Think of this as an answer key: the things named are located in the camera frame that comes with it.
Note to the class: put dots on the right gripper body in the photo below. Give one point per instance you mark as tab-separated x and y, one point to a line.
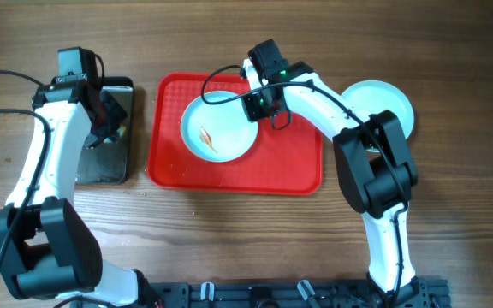
258	108

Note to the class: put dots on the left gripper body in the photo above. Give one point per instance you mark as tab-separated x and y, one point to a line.
107	122

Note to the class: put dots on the green scrubbing sponge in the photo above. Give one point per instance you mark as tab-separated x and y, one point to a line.
117	135

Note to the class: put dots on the white plate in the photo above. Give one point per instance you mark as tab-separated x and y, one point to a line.
375	96
217	133

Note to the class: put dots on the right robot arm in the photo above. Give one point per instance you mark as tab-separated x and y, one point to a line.
375	168

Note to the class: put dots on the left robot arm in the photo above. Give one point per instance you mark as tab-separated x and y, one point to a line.
46	250

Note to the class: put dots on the black metal tray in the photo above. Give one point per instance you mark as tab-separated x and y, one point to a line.
108	162

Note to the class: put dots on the red plastic tray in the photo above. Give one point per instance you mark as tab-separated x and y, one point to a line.
287	161

